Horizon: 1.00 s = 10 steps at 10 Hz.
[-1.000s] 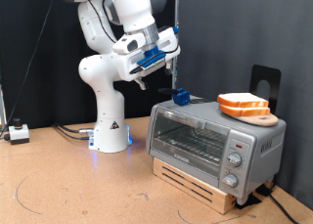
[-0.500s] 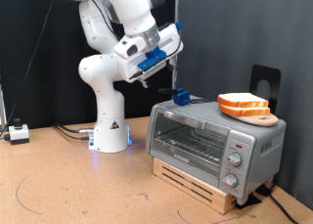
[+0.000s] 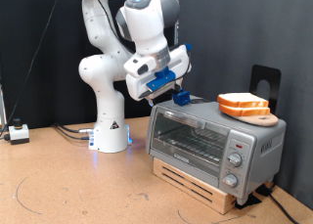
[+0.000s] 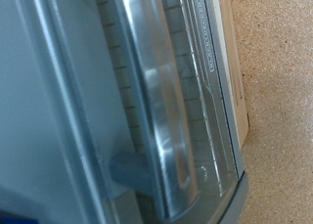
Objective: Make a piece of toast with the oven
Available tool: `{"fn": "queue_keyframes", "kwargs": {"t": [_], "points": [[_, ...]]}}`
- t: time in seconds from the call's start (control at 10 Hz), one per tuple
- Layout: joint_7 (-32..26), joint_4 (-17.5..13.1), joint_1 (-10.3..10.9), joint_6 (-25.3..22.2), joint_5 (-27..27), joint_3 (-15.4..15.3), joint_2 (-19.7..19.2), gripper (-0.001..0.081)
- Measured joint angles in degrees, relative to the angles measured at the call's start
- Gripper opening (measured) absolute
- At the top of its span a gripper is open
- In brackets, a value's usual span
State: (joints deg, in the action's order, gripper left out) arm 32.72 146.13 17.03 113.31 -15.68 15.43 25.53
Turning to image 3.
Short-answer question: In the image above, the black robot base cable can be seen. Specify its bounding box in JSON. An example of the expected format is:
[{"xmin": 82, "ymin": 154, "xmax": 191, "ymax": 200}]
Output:
[
  {"xmin": 53, "ymin": 122, "xmax": 94, "ymax": 134},
  {"xmin": 55, "ymin": 125, "xmax": 91, "ymax": 141}
]

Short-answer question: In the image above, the silver oven knob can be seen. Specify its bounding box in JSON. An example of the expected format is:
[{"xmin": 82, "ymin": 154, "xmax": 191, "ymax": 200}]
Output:
[
  {"xmin": 227, "ymin": 152, "xmax": 243, "ymax": 168},
  {"xmin": 222, "ymin": 173, "xmax": 239, "ymax": 189}
]

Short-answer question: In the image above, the round wooden cutting board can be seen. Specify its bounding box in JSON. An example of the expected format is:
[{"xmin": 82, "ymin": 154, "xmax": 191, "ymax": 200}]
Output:
[{"xmin": 224, "ymin": 112, "xmax": 280, "ymax": 127}]

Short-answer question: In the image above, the black metal bookend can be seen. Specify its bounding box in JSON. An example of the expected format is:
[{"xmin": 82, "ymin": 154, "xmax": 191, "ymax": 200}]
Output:
[{"xmin": 248, "ymin": 64, "xmax": 282, "ymax": 115}]

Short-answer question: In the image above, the blue spatula holder block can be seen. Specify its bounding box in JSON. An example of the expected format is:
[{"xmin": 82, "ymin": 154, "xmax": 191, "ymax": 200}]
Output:
[{"xmin": 171, "ymin": 89, "xmax": 192, "ymax": 107}]

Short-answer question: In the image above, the grey metal frame leg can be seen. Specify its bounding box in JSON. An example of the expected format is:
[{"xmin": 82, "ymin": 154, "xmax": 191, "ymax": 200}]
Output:
[{"xmin": 0, "ymin": 85, "xmax": 8, "ymax": 132}]

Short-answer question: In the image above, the thin black hanging cable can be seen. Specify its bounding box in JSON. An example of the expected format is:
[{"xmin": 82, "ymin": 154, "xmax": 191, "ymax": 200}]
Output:
[{"xmin": 0, "ymin": 0, "xmax": 63, "ymax": 142}]

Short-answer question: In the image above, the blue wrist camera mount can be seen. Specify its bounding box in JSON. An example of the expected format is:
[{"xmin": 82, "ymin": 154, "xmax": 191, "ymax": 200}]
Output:
[{"xmin": 138, "ymin": 67, "xmax": 179, "ymax": 100}]

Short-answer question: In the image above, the wire oven rack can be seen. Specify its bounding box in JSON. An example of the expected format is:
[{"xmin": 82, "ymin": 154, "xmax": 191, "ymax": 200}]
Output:
[{"xmin": 157, "ymin": 125, "xmax": 227, "ymax": 163}]

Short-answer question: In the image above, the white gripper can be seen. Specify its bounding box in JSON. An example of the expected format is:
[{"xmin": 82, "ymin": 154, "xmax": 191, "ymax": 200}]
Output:
[{"xmin": 123, "ymin": 43, "xmax": 193, "ymax": 108}]

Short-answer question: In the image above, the silver toaster oven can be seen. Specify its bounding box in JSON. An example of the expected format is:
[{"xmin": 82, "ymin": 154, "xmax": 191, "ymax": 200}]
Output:
[{"xmin": 145, "ymin": 98, "xmax": 288, "ymax": 206}]

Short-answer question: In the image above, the wooden slatted crate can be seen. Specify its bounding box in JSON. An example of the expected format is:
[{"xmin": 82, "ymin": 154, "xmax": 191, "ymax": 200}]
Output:
[{"xmin": 152, "ymin": 157, "xmax": 238, "ymax": 216}]

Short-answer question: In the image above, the black oven power cable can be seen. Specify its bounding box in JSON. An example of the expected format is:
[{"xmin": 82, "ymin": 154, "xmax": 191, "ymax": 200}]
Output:
[{"xmin": 268, "ymin": 193, "xmax": 299, "ymax": 224}]

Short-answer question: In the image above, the white bread slice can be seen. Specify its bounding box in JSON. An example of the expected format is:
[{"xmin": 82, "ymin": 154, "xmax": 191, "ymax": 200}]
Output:
[
  {"xmin": 216, "ymin": 92, "xmax": 270, "ymax": 109},
  {"xmin": 218, "ymin": 104, "xmax": 272, "ymax": 117}
]

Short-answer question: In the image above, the white emergency stop box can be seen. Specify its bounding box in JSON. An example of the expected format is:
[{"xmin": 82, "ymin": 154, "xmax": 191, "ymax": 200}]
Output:
[{"xmin": 8, "ymin": 117, "xmax": 30, "ymax": 146}]

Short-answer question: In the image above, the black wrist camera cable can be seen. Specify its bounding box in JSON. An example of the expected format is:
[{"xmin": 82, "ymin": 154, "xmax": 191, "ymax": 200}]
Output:
[{"xmin": 91, "ymin": 0, "xmax": 194, "ymax": 88}]

